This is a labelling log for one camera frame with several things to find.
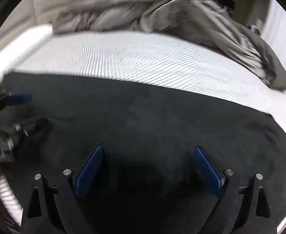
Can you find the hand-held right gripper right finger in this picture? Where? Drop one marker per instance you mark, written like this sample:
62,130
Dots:
207,170

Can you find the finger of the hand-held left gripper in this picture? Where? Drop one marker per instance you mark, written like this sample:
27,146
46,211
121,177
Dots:
27,128
20,98

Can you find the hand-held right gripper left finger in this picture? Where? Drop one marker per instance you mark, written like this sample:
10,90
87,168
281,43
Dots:
88,173

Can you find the black pants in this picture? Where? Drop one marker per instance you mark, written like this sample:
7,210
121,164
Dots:
147,131

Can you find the person's left forearm striped sleeve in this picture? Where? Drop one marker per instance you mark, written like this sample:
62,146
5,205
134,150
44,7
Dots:
7,199

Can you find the white pillow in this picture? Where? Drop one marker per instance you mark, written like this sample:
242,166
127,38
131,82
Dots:
16,51

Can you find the beige upholstered headboard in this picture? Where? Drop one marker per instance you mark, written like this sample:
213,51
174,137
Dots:
26,7

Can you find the white textured mattress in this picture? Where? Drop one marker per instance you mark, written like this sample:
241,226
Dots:
138,58

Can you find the white curtain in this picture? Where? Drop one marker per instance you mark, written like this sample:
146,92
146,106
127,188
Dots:
281,29

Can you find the grey duvet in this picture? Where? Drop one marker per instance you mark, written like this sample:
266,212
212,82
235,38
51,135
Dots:
172,12

